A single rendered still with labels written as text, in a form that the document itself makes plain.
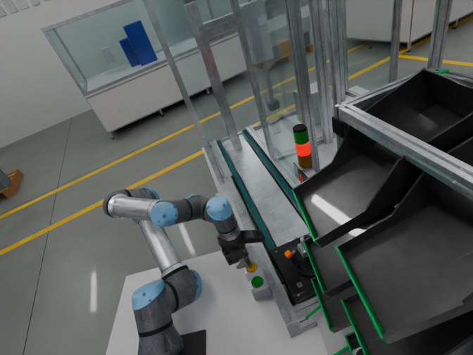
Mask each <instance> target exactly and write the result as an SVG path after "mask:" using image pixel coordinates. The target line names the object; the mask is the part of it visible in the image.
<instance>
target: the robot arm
mask: <svg viewBox="0 0 473 355"><path fill-rule="evenodd" d="M103 211H104V213H105V214H106V215H107V216H109V217H111V218H124V217H126V218H132V220H133V221H134V223H138V224H139V226H140V228H141V231H142V232H143V234H144V237H145V239H146V241H147V243H148V246H149V248H150V250H151V252H152V254H153V257H154V259H155V260H156V263H157V265H158V267H159V270H160V272H161V277H160V279H159V280H154V281H152V282H149V283H147V284H145V285H143V286H141V287H140V288H138V289H137V290H135V291H134V293H133V294H132V309H133V311H134V317H135V321H136V324H137V331H138V335H139V346H138V354H137V355H178V354H179V353H180V352H181V351H182V350H183V348H184V345H183V341H182V338H181V336H180V335H179V333H178V331H177V329H176V328H175V326H174V324H173V321H172V315H171V314H173V313H175V312H176V311H178V310H180V309H182V308H184V307H185V306H188V305H190V304H192V303H193V302H194V301H196V300H197V299H198V298H199V297H200V296H201V292H202V282H201V278H200V276H199V274H198V273H197V272H195V270H189V268H188V266H187V265H186V264H183V263H181V261H180V259H179V257H178V255H177V252H176V251H175V248H174V247H173V245H172V242H171V241H170V238H169V237H168V234H167V232H166V231H165V228H164V227H169V226H171V225H175V224H178V223H183V222H187V221H190V220H196V219H202V220H205V221H208V222H210V223H213V224H214V226H215V228H216V230H217V232H218V234H219V235H218V236H217V240H218V243H219V245H220V246H221V247H222V254H223V253H224V254H223V255H225V258H226V260H227V262H228V264H229V266H230V265H232V264H234V263H238V262H240V264H239V265H237V266H236V269H241V268H245V267H248V268H250V267H251V265H252V264H251V261H250V258H249V257H248V252H247V249H246V246H245V244H248V243H258V242H264V240H265V236H264V234H263V232H262V230H240V227H239V224H238V222H237V220H236V217H235V215H234V212H233V210H232V206H231V204H230V203H229V202H228V200H227V198H226V197H223V196H219V197H213V198H212V199H209V198H206V197H203V196H201V195H197V194H190V195H189V196H188V197H186V199H180V200H174V201H167V200H160V198H159V196H158V193H157V192H156V191H155V190H154V189H152V188H150V187H140V188H134V189H119V190H115V191H113V192H111V193H110V194H108V195H107V196H106V197H105V199H104V200H103Z"/></svg>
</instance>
